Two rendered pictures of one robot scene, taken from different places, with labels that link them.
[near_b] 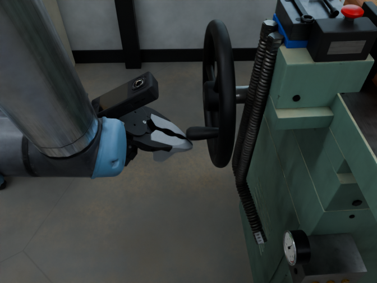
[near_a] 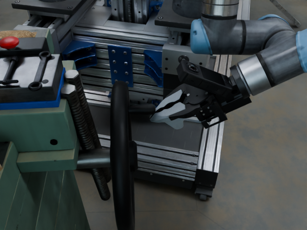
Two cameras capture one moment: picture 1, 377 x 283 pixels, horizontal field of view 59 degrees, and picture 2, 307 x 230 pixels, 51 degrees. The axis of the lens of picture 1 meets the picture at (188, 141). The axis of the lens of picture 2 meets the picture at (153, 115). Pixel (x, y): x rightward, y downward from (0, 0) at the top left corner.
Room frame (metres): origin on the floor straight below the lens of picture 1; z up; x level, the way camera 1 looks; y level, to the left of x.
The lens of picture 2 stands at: (0.90, 0.00, 1.29)
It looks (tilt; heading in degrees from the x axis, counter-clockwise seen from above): 44 degrees down; 180
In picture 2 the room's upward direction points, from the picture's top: straight up
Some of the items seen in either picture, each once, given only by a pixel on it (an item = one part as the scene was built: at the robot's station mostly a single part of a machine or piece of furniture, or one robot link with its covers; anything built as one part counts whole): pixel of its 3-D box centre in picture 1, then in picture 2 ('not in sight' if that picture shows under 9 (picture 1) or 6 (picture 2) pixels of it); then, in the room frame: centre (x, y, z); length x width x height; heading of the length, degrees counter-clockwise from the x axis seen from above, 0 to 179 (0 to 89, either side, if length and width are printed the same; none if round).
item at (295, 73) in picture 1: (308, 60); (35, 104); (0.48, -0.21, 0.91); 0.15 x 0.14 x 0.09; 4
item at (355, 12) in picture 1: (352, 11); (9, 42); (0.45, -0.23, 1.02); 0.03 x 0.03 x 0.01
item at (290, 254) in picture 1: (297, 249); not in sight; (0.26, -0.20, 0.65); 0.06 x 0.04 x 0.08; 4
